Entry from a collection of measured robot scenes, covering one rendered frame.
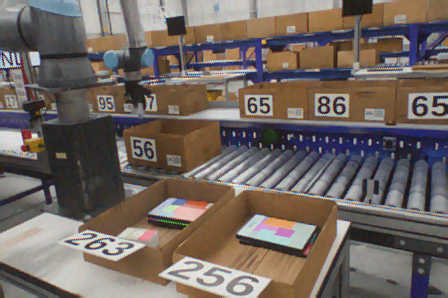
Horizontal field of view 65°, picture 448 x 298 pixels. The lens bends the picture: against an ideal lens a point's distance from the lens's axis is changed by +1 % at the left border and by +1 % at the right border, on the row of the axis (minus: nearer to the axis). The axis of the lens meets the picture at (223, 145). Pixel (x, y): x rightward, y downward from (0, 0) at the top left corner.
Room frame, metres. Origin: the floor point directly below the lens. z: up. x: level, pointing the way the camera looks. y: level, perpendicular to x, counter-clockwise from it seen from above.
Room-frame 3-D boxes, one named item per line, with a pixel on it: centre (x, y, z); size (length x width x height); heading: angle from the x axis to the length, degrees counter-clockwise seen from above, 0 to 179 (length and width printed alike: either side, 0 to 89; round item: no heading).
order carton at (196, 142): (1.73, 0.25, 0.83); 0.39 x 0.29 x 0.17; 57
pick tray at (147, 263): (0.95, 0.19, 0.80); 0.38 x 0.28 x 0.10; 150
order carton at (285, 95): (1.96, -0.34, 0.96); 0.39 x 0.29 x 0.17; 59
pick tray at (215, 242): (0.78, -0.08, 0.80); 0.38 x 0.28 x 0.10; 150
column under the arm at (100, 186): (1.25, 0.51, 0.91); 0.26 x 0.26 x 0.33; 58
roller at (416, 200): (1.21, -0.71, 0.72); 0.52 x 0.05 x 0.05; 149
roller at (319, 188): (1.38, -0.43, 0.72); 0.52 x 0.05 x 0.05; 149
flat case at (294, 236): (0.87, -0.13, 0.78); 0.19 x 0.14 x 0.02; 58
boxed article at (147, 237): (0.88, 0.26, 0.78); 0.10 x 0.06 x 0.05; 70
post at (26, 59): (1.93, 1.01, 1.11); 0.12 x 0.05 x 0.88; 59
